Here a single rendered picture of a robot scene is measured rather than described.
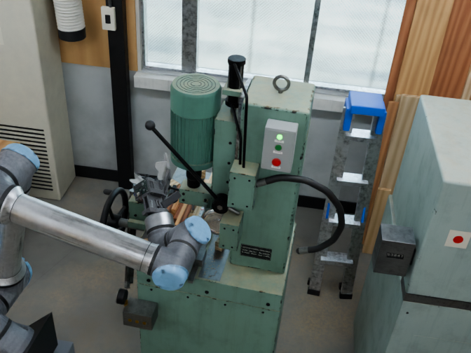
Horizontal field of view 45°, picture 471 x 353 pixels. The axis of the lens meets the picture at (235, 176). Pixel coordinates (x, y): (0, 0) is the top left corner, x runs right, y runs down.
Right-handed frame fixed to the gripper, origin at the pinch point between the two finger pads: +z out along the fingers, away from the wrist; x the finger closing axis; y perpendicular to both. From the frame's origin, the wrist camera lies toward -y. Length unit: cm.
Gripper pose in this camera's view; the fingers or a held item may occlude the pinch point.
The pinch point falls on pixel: (151, 162)
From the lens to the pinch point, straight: 193.0
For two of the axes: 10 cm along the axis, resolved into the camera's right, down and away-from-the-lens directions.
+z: -2.4, -8.9, 4.0
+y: -6.1, -1.8, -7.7
